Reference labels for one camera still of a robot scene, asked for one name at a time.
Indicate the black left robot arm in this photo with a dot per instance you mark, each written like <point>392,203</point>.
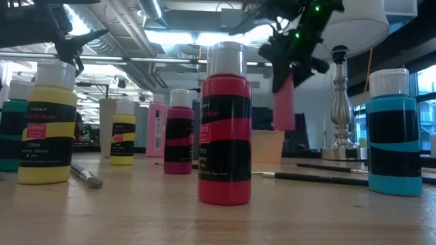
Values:
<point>13,30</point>

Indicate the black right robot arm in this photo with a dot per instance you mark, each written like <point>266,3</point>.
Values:
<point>306,13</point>

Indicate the translucent orange tray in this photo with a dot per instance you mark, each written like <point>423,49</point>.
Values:
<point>267,149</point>

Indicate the small green paint bottle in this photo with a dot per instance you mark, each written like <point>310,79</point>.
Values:
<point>12,109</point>

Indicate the small yellow paint bottle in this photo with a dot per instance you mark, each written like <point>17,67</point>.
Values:
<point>47,173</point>
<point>122,160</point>

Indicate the small sky blue paint bottle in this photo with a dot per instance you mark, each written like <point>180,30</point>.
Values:
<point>395,187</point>

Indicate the small red paint bottle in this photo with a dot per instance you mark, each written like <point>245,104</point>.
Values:
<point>225,190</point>

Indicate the tall light pink paint bottle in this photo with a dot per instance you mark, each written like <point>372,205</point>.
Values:
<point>153,136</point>

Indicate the silver table lamp white shade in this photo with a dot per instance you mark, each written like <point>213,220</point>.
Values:
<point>342,112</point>

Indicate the grey partition panel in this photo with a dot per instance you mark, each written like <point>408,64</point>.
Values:
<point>141,129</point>

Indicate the tall salmon pink paint bottle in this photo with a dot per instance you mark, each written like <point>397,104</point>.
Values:
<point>284,112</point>

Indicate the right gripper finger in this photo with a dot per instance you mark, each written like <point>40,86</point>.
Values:
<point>310,66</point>
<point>277,64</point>

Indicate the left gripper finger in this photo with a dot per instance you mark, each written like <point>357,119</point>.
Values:
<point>81,41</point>
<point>81,66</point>

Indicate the white cup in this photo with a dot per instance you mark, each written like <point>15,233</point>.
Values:
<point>107,129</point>

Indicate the small magenta paint bottle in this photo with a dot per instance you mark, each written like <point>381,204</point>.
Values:
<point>178,168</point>

